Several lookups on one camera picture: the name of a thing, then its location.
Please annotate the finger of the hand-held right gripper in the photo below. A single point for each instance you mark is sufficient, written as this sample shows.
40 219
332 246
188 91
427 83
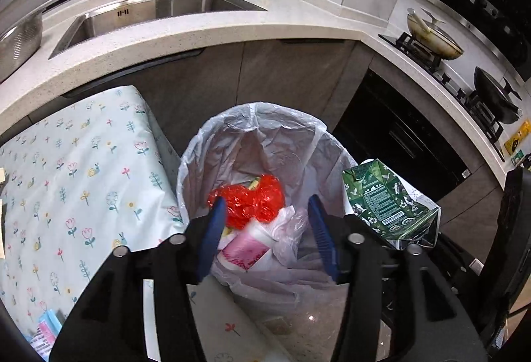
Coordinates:
452 258

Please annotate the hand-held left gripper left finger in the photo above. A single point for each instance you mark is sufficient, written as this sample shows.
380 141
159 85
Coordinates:
211 237

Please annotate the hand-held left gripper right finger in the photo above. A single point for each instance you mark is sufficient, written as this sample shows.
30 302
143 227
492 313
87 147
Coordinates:
321 237

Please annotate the pink paper cup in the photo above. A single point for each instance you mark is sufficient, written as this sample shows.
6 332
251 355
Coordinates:
244 252

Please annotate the red plastic bag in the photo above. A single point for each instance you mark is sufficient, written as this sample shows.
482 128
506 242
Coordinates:
253 204

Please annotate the green carton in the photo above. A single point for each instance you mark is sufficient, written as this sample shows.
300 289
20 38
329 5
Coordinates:
381 200

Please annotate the waste bin with plastic liner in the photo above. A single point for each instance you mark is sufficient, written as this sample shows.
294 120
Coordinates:
265 138

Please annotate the yellow packet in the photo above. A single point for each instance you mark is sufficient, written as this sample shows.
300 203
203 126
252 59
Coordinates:
518 138

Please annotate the black built-in oven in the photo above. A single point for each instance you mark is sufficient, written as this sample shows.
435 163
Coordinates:
394 129

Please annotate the floral tablecloth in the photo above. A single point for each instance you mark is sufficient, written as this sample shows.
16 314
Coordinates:
83 179

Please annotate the black wok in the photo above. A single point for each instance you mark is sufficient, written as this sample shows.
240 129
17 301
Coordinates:
495 96

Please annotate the gas stove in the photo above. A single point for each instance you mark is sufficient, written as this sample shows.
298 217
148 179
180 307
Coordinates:
452 84

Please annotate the blue pink small packet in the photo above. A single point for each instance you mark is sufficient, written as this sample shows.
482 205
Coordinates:
45 329

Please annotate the frying pan with lid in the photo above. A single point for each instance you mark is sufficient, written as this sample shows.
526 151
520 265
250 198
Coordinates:
435 38

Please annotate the stainless steel sink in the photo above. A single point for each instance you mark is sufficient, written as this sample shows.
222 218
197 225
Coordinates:
124 17

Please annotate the steel colander bowl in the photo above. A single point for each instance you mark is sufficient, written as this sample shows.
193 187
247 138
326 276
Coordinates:
20 46

